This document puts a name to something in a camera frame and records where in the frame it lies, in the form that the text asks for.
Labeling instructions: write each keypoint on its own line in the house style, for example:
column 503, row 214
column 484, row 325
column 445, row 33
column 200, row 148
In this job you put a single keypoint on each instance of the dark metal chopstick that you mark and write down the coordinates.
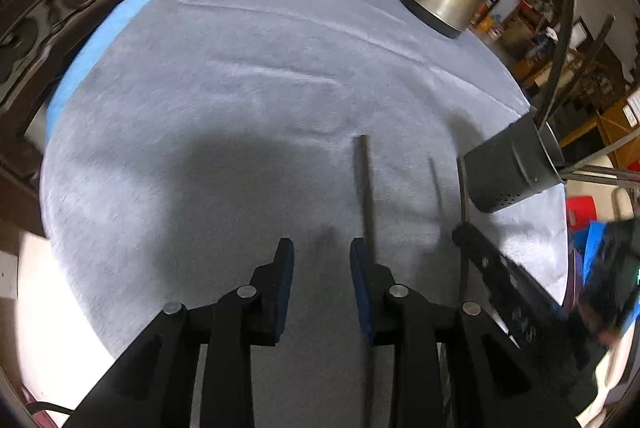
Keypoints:
column 605, row 179
column 464, row 213
column 583, row 66
column 364, row 193
column 603, row 151
column 566, row 25

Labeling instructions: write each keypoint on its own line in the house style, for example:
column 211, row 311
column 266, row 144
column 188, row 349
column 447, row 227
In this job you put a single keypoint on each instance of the dark metal utensil cup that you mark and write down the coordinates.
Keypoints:
column 516, row 163

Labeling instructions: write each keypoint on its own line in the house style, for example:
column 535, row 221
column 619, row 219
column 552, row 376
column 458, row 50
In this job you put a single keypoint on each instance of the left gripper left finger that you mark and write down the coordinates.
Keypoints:
column 152, row 383

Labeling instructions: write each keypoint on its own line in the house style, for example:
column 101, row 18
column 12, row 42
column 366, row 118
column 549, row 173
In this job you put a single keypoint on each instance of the red plastic stool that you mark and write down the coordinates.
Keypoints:
column 580, row 211

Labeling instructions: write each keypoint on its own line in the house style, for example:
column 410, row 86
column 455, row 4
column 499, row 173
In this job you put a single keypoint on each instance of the blue table cover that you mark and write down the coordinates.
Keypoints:
column 89, row 54

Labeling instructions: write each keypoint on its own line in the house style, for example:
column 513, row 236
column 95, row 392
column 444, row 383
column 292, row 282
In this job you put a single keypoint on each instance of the grey towel table mat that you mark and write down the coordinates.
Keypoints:
column 210, row 129

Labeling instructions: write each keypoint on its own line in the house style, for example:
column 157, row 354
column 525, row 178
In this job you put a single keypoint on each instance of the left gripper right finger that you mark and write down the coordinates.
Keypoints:
column 440, row 365

